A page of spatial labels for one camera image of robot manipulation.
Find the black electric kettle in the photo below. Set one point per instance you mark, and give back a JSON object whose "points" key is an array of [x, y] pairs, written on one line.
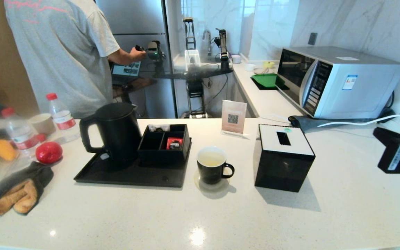
{"points": [[116, 135]]}

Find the black white tea sachet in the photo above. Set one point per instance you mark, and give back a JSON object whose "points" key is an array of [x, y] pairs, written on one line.
{"points": [[158, 127]]}

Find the silver microwave oven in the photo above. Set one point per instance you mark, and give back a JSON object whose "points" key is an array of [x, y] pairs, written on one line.
{"points": [[359, 90]]}

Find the black tissue box white lid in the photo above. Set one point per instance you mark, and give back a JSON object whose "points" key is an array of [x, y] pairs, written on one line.
{"points": [[280, 166]]}

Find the black flat tray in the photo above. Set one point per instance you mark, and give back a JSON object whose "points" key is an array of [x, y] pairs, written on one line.
{"points": [[273, 88]]}

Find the green cutting board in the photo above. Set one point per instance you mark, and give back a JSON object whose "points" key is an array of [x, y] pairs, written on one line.
{"points": [[266, 80]]}

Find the yellow bowl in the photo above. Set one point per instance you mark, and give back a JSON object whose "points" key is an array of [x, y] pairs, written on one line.
{"points": [[268, 64]]}

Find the acrylic QR code sign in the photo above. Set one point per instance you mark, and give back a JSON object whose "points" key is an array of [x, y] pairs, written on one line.
{"points": [[234, 116]]}

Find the white bowl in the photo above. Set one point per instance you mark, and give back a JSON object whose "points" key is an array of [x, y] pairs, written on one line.
{"points": [[249, 67]]}

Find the beige coaster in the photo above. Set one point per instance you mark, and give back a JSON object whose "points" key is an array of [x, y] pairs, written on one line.
{"points": [[219, 188]]}

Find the small pale bowl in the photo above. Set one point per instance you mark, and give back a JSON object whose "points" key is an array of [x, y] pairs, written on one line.
{"points": [[235, 58]]}

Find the black mug white inside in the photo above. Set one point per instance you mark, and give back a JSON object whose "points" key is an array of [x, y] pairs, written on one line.
{"points": [[210, 173]]}

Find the black equipment stand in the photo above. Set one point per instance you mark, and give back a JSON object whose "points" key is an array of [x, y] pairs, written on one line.
{"points": [[196, 88]]}

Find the chrome faucet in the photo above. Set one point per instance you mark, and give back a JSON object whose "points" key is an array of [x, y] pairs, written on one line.
{"points": [[207, 39]]}

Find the red sachet packet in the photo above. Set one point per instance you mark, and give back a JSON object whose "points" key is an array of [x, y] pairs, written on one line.
{"points": [[174, 143]]}

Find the black compartment organizer box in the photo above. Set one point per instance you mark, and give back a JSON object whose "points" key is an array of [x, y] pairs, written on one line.
{"points": [[158, 157]]}

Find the black ladder rack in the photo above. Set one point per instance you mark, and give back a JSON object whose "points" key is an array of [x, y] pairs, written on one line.
{"points": [[189, 33]]}

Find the black serving tray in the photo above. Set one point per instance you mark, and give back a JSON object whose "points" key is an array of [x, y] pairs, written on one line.
{"points": [[134, 177]]}

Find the open laptop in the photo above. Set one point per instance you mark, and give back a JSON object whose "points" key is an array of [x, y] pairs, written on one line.
{"points": [[127, 69]]}

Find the grey refrigerator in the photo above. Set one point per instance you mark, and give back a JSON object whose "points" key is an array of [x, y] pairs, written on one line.
{"points": [[134, 21]]}

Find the water bottle red cap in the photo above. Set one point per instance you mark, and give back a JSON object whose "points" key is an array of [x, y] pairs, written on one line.
{"points": [[61, 116], [21, 133]]}

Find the person in grey t-shirt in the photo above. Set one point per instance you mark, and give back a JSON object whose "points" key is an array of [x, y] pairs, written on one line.
{"points": [[64, 59]]}

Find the red toy tomato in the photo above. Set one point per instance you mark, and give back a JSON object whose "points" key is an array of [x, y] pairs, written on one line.
{"points": [[49, 152]]}

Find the brown paper cup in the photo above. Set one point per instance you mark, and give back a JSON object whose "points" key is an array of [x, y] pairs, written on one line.
{"points": [[42, 123]]}

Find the grey and orange cloth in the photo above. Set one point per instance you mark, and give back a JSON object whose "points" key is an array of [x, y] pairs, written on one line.
{"points": [[19, 191]]}

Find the orange fruit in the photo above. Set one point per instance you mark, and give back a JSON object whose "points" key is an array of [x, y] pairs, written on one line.
{"points": [[3, 149]]}

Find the dark wall outlet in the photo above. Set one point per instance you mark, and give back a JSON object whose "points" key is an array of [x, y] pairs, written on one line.
{"points": [[312, 38]]}

